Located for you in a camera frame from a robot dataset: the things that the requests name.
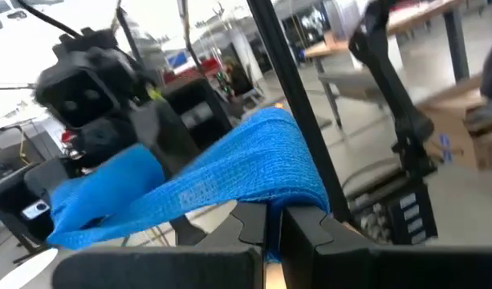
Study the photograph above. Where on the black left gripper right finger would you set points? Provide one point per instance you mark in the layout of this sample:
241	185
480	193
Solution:
370	269

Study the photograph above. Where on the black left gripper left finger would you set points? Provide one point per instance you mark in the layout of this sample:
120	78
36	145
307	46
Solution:
169	269

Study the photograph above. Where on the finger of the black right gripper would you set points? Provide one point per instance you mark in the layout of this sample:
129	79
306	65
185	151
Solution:
165	136
101	138

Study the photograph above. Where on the blue elastic bandage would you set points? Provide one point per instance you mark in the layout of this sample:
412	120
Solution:
249	160

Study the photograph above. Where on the person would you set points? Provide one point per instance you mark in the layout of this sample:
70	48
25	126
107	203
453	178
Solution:
237	78

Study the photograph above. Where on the brown cardboard box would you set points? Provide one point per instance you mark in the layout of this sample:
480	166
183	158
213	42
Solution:
488	148

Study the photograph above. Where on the wooden table with grey legs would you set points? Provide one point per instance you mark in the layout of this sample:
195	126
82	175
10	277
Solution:
426	14

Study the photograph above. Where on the black rig frame post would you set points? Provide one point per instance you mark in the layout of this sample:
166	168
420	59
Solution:
296	100

